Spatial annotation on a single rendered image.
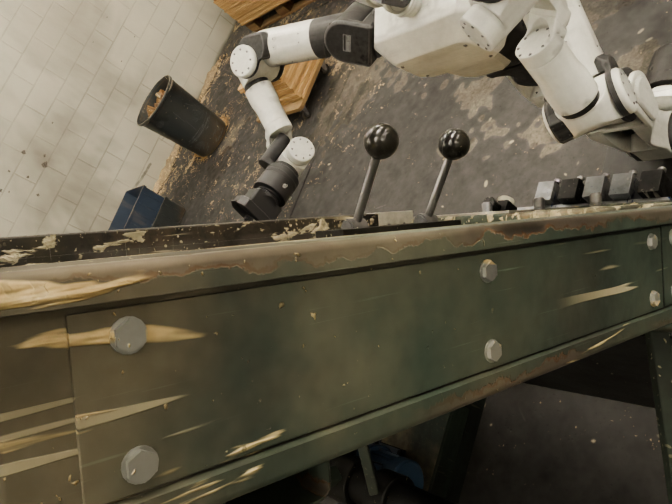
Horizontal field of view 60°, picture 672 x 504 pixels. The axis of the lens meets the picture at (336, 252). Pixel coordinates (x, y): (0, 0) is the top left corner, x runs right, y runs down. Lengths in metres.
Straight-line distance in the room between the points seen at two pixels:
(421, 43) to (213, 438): 1.03
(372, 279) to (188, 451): 0.13
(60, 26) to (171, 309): 6.17
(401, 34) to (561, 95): 0.39
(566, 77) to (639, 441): 1.34
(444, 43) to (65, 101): 5.29
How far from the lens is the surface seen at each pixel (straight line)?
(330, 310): 0.30
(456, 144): 0.70
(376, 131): 0.62
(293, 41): 1.45
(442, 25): 1.18
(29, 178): 6.05
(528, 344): 0.43
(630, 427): 2.08
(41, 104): 6.17
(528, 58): 0.95
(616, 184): 1.46
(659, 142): 1.99
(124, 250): 1.12
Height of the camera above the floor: 1.88
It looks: 35 degrees down
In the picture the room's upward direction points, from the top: 58 degrees counter-clockwise
